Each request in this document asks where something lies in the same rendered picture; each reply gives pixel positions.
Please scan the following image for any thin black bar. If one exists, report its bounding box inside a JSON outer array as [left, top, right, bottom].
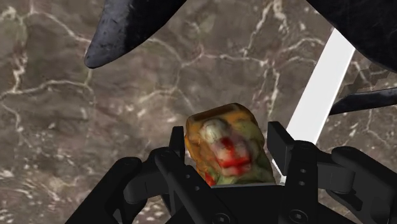
[[328, 87, 397, 116]]

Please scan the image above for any large black rounded object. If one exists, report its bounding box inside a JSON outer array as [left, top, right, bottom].
[[305, 0, 397, 74]]

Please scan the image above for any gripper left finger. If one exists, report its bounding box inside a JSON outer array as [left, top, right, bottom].
[[65, 125, 238, 224]]

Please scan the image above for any black curved pointed object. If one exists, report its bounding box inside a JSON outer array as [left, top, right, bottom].
[[83, 0, 188, 69]]

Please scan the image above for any orange green red box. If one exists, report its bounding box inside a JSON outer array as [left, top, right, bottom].
[[184, 102, 277, 188]]

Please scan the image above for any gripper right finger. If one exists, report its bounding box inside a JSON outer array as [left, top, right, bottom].
[[267, 120, 397, 224]]

